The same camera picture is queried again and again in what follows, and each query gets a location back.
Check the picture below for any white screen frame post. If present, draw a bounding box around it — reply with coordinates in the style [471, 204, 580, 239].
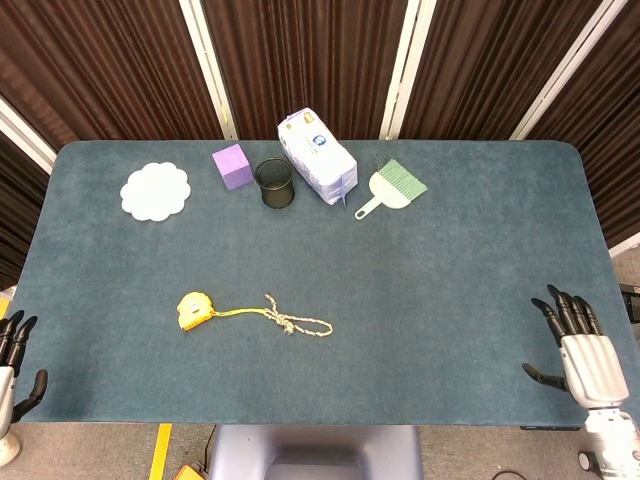
[0, 94, 57, 175]
[178, 0, 239, 141]
[509, 0, 629, 141]
[608, 234, 640, 259]
[378, 0, 437, 141]

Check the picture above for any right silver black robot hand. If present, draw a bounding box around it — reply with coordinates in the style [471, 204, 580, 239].
[522, 284, 630, 410]

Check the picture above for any green bristle hand brush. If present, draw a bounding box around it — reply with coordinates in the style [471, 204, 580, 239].
[354, 158, 429, 222]

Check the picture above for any purple foam cube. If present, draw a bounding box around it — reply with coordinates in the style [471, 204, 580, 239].
[211, 143, 253, 191]

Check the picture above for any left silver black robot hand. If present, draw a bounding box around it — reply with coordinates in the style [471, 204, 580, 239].
[0, 309, 49, 439]

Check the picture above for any black mesh pen cup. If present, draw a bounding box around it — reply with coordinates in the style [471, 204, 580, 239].
[254, 157, 296, 209]

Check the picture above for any white purple tissue pack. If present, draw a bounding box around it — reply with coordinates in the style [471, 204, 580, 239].
[277, 108, 359, 207]

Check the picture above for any white scalloped round coaster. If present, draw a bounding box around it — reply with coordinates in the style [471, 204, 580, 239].
[119, 161, 193, 222]

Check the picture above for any teal felt table mat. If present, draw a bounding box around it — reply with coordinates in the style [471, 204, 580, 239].
[0, 139, 640, 427]

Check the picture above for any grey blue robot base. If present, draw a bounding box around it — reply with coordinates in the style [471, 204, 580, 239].
[208, 424, 425, 480]

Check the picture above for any beige twisted rope loop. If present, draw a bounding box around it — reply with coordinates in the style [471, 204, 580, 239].
[263, 293, 334, 338]

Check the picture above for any brown pleated screen panel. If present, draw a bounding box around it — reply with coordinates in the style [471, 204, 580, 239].
[0, 130, 51, 291]
[401, 0, 601, 141]
[0, 0, 225, 151]
[529, 0, 640, 250]
[201, 0, 410, 141]

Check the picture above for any black device beside table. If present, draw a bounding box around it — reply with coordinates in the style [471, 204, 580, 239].
[619, 283, 640, 324]

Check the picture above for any yellow tape measure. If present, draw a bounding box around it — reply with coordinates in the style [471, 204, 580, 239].
[177, 292, 270, 333]

